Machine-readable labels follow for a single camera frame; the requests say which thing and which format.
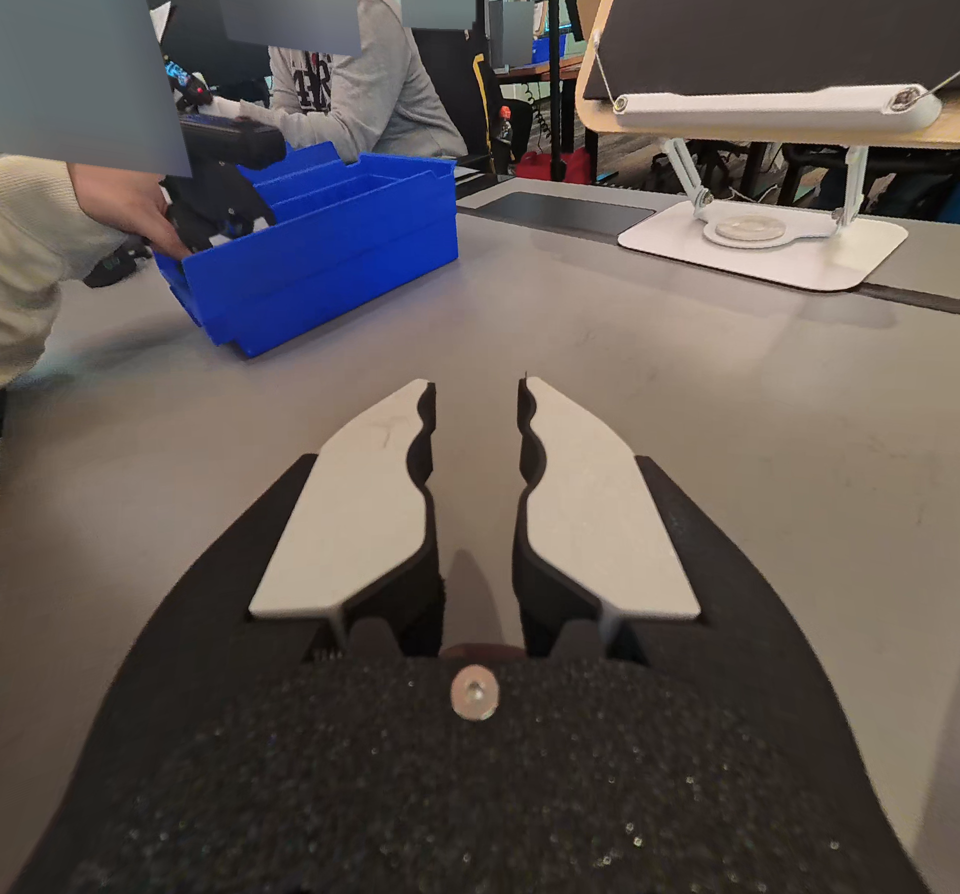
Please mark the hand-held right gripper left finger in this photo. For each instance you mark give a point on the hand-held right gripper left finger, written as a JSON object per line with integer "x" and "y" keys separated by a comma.
{"x": 352, "y": 526}

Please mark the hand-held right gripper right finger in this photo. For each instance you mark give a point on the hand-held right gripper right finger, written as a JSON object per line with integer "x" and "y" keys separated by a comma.
{"x": 600, "y": 526}

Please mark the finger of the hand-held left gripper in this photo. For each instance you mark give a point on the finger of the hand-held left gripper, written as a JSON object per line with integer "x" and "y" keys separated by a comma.
{"x": 247, "y": 230}

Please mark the grey desk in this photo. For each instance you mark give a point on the grey desk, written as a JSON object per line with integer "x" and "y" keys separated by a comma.
{"x": 675, "y": 384}

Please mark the person's left hand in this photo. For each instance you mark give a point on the person's left hand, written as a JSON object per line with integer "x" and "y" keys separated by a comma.
{"x": 127, "y": 204}

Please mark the black jacket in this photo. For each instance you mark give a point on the black jacket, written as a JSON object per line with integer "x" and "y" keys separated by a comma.
{"x": 450, "y": 84}

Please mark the bottle with red cap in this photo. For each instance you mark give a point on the bottle with red cap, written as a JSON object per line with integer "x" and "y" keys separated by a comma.
{"x": 504, "y": 129}

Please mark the red bag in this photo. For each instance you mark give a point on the red bag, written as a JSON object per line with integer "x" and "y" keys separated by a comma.
{"x": 555, "y": 163}

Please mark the white stand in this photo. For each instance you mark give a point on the white stand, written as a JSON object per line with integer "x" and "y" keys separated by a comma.
{"x": 750, "y": 241}

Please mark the black pole stand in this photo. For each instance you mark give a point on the black pole stand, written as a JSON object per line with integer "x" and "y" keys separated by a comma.
{"x": 555, "y": 46}

